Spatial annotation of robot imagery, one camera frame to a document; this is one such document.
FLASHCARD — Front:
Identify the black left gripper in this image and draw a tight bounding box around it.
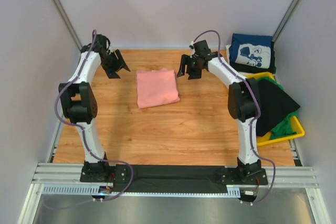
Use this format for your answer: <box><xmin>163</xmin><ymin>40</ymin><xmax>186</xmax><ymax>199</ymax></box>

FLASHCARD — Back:
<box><xmin>101</xmin><ymin>50</ymin><xmax>131</xmax><ymax>80</ymax></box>

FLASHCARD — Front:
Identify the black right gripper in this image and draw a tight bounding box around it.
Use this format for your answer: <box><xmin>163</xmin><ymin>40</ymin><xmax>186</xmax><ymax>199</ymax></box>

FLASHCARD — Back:
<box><xmin>176</xmin><ymin>55</ymin><xmax>203</xmax><ymax>80</ymax></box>

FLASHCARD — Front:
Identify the pink t shirt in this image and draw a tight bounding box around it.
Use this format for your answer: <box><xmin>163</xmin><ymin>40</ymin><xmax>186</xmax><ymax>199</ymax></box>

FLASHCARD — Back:
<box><xmin>135</xmin><ymin>68</ymin><xmax>180</xmax><ymax>109</ymax></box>

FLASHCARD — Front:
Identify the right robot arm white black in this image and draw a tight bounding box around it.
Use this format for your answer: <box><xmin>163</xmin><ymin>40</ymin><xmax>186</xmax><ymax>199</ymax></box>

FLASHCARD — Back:
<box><xmin>177</xmin><ymin>40</ymin><xmax>261</xmax><ymax>184</ymax></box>

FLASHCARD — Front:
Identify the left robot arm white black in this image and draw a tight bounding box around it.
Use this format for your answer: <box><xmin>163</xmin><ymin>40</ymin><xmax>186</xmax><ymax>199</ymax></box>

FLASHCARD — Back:
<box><xmin>54</xmin><ymin>30</ymin><xmax>130</xmax><ymax>183</ymax></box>

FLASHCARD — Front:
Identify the black folded shirt in stack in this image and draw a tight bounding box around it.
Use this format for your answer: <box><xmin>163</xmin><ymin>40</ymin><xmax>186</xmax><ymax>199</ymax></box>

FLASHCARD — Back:
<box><xmin>236</xmin><ymin>42</ymin><xmax>276</xmax><ymax>73</ymax></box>

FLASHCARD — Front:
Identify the white folded t shirt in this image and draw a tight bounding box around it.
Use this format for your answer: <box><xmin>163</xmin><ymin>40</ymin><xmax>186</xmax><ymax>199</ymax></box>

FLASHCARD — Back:
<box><xmin>226</xmin><ymin>45</ymin><xmax>253</xmax><ymax>73</ymax></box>

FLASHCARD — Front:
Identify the navy printed folded t shirt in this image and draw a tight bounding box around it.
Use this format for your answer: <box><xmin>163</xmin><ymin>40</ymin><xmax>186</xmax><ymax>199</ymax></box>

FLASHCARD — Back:
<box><xmin>228</xmin><ymin>33</ymin><xmax>274</xmax><ymax>72</ymax></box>

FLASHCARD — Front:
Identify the black folded t shirt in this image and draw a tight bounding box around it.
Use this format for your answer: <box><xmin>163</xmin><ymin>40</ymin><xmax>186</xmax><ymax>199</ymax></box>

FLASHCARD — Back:
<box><xmin>256</xmin><ymin>79</ymin><xmax>301</xmax><ymax>137</ymax></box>

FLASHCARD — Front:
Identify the yellow plastic bin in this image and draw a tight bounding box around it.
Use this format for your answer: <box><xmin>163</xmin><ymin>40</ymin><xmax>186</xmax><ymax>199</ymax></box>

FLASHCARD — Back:
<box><xmin>246</xmin><ymin>72</ymin><xmax>305</xmax><ymax>147</ymax></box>

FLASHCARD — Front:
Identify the green t shirt in bin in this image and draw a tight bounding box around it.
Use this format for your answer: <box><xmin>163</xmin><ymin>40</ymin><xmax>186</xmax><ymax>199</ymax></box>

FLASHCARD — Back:
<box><xmin>256</xmin><ymin>76</ymin><xmax>300</xmax><ymax>141</ymax></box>

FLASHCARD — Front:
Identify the aluminium corner post left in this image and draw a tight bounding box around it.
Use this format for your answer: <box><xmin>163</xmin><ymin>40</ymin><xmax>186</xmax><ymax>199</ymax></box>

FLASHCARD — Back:
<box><xmin>51</xmin><ymin>0</ymin><xmax>82</xmax><ymax>49</ymax></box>

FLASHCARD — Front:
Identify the aluminium corner post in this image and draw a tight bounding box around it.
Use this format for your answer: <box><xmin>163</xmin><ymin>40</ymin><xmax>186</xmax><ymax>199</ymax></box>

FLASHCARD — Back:
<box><xmin>272</xmin><ymin>0</ymin><xmax>301</xmax><ymax>44</ymax></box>
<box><xmin>51</xmin><ymin>0</ymin><xmax>82</xmax><ymax>49</ymax></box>

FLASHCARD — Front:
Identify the aluminium frame rail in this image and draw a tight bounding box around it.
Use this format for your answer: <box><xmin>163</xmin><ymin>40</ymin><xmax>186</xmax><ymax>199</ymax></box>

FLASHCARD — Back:
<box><xmin>31</xmin><ymin>163</ymin><xmax>320</xmax><ymax>188</ymax></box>

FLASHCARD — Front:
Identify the grey slotted cable duct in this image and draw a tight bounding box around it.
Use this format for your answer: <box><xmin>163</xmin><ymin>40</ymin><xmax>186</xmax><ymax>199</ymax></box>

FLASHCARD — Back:
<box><xmin>42</xmin><ymin>184</ymin><xmax>240</xmax><ymax>198</ymax></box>

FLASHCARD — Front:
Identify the aluminium corner post right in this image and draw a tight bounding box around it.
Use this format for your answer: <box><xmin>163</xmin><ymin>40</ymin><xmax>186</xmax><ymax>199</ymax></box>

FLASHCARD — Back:
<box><xmin>272</xmin><ymin>0</ymin><xmax>301</xmax><ymax>44</ymax></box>

